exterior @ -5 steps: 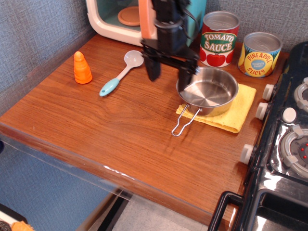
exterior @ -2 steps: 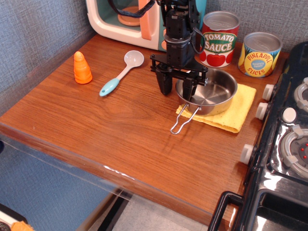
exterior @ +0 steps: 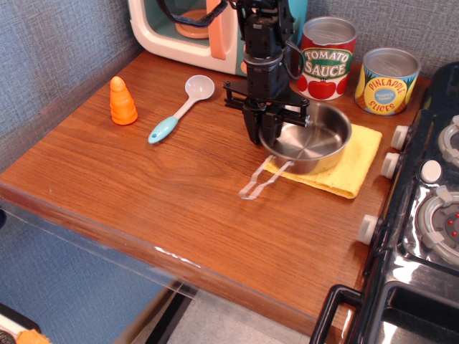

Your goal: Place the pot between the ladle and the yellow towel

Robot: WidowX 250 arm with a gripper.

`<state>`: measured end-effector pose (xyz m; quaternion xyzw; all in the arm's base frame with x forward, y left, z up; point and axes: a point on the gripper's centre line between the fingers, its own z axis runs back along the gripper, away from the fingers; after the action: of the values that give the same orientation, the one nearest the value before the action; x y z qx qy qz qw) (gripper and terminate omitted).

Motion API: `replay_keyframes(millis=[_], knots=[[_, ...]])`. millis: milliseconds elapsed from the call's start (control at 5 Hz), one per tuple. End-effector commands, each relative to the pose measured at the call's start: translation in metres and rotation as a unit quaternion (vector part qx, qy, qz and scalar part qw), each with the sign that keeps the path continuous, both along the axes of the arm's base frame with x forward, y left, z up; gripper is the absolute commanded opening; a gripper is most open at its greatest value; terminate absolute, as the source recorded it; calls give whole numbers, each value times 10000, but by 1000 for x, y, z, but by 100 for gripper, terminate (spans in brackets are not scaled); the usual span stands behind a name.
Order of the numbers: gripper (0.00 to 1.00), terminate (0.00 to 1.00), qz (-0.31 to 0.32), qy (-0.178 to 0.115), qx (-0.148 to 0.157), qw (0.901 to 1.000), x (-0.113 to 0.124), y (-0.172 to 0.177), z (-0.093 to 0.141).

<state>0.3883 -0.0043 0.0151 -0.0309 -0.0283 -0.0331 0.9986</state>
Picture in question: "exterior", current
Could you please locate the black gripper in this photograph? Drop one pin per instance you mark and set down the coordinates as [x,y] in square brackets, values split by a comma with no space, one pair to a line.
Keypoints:
[267,93]

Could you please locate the stainless steel pot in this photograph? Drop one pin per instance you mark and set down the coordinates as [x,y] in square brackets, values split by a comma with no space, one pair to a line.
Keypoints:
[310,149]

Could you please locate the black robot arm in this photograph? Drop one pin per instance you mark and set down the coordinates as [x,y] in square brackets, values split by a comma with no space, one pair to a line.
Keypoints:
[266,28]

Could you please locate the yellow folded towel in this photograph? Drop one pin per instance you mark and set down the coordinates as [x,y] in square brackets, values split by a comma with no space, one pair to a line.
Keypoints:
[347,177]

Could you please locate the teal toy microwave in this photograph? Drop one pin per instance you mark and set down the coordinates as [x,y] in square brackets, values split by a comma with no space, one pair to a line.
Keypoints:
[218,47]

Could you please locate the tomato sauce can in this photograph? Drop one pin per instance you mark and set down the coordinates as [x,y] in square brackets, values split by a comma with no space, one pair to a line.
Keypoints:
[327,45]

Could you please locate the pineapple slices can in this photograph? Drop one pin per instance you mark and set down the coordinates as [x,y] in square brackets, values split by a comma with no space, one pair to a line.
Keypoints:
[387,80]

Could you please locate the white stove knob middle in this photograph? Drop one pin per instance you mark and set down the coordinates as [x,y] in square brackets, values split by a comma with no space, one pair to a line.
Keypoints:
[389,165]

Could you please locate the white stove knob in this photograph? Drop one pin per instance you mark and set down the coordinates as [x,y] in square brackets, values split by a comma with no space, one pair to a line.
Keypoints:
[389,165]
[367,228]
[399,136]

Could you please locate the white stove knob upper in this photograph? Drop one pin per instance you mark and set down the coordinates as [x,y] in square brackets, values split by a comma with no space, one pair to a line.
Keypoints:
[399,136]

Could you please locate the orange toy carrot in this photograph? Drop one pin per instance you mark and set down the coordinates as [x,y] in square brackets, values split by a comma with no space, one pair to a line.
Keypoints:
[122,107]

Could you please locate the white stove knob lower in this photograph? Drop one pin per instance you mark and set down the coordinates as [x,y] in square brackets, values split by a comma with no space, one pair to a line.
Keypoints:
[367,228]

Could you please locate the black toy stove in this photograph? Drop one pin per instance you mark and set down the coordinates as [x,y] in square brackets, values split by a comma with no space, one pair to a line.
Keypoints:
[410,292]

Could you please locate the orange object bottom left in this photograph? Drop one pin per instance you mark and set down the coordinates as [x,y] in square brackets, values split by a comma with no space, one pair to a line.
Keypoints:
[31,337]

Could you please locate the white ladle teal handle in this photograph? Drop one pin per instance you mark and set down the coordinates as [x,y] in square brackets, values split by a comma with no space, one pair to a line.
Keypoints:
[197,88]

